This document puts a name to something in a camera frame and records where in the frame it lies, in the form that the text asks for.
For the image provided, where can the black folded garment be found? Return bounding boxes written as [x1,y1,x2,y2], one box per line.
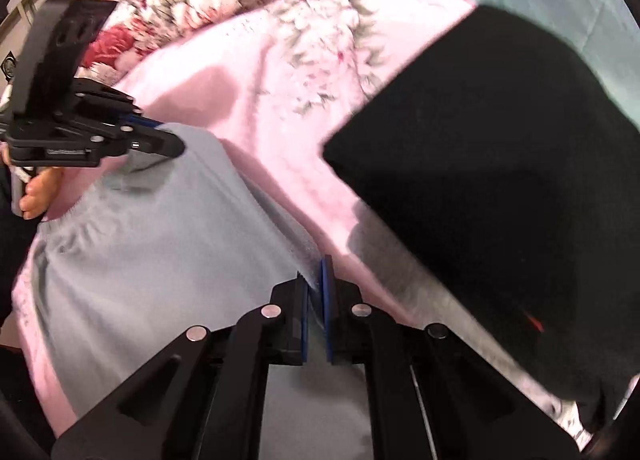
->
[323,6,639,432]

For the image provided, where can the grey-blue pants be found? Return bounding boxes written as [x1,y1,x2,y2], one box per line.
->
[29,122,377,460]

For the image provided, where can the left hand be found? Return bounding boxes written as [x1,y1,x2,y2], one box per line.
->
[20,167,64,220]

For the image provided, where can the pink floral bed sheet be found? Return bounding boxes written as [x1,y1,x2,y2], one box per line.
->
[12,0,476,438]

